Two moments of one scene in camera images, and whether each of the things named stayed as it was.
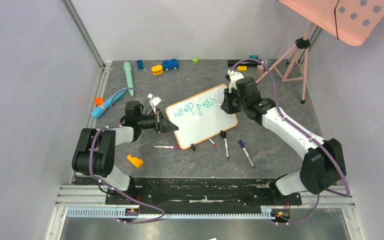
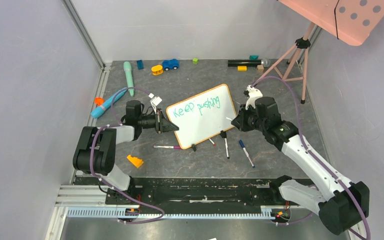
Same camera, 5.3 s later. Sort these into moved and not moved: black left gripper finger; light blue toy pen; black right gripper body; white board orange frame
Moved: black right gripper body
Not moved: light blue toy pen; white board orange frame; black left gripper finger
